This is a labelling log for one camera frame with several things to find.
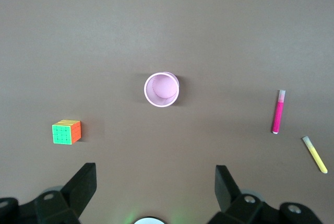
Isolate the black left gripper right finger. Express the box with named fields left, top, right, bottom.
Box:
left=206, top=165, right=324, bottom=224

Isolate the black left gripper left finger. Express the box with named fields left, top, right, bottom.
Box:
left=0, top=162, right=98, bottom=224

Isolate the pink marker pen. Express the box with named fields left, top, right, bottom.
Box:
left=271, top=89, right=287, bottom=134

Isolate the multicolour puzzle cube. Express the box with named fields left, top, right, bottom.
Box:
left=52, top=119, right=82, bottom=146

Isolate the yellow marker pen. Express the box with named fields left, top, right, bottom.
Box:
left=302, top=136, right=328, bottom=174

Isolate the translucent pink plastic cup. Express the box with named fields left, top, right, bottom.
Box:
left=144, top=72, right=180, bottom=108

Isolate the brown table cover sheet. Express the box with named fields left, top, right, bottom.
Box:
left=0, top=0, right=334, bottom=224

